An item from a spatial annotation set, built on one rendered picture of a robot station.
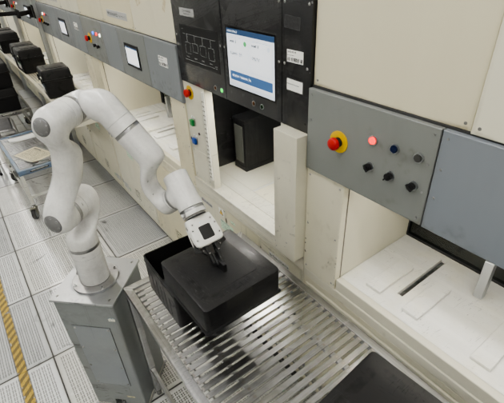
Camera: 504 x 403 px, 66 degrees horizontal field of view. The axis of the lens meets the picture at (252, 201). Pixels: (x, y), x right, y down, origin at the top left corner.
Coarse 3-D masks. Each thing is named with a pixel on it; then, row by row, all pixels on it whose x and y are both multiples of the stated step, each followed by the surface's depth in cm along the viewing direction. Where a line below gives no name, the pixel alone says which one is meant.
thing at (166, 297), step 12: (180, 240) 161; (156, 252) 157; (168, 252) 160; (180, 252) 164; (156, 264) 159; (156, 276) 146; (156, 288) 154; (168, 300) 144; (180, 312) 140; (180, 324) 143
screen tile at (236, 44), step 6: (228, 36) 145; (234, 42) 143; (240, 42) 140; (246, 42) 137; (234, 48) 144; (240, 48) 142; (246, 48) 138; (246, 54) 140; (234, 60) 147; (240, 60) 144; (246, 60) 141; (234, 66) 149; (240, 66) 146; (246, 66) 142
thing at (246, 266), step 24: (240, 240) 139; (168, 264) 130; (192, 264) 129; (240, 264) 128; (264, 264) 128; (168, 288) 134; (192, 288) 120; (216, 288) 120; (240, 288) 120; (264, 288) 125; (192, 312) 122; (216, 312) 115; (240, 312) 122
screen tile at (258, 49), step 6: (252, 42) 135; (252, 48) 136; (258, 48) 133; (264, 48) 131; (270, 48) 128; (252, 54) 137; (258, 54) 134; (264, 54) 132; (270, 54) 129; (270, 60) 130; (252, 66) 140; (258, 66) 137; (264, 66) 134; (270, 66) 132; (252, 72) 141; (258, 72) 138; (264, 72) 135; (270, 72) 133; (270, 78) 134
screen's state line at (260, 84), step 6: (234, 72) 150; (234, 78) 151; (240, 78) 148; (246, 78) 145; (252, 78) 142; (252, 84) 144; (258, 84) 140; (264, 84) 138; (270, 84) 135; (270, 90) 136
